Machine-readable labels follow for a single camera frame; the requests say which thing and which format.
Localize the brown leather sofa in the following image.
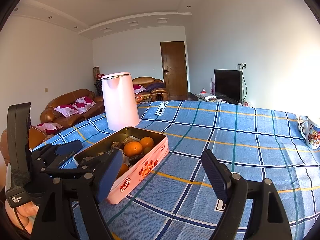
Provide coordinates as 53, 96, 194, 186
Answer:
0, 88, 106, 165

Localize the black television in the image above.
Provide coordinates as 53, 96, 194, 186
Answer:
214, 69, 242, 104

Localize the television power cable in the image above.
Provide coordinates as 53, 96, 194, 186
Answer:
236, 63, 249, 104

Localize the dark brown passion fruit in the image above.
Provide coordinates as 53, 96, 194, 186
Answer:
111, 141, 125, 150

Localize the pink metal tin box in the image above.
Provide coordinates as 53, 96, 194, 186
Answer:
74, 126, 169, 205

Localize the white electric kettle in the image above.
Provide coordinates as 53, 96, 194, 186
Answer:
101, 72, 139, 131

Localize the colourful printed white mug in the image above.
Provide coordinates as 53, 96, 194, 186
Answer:
300, 118, 320, 150

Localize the brown leather armchair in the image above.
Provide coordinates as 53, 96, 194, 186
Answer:
132, 76, 169, 101

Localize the low tv stand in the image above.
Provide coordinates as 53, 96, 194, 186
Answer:
196, 93, 226, 103

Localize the red white patterned cushion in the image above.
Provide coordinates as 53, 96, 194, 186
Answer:
54, 96, 96, 118

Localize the brown wooden door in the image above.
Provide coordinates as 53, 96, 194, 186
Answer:
160, 41, 188, 100

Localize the blue plaid tablecloth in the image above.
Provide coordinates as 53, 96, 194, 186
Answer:
32, 100, 320, 240

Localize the person left hand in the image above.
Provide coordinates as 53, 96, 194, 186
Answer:
5, 200, 39, 234

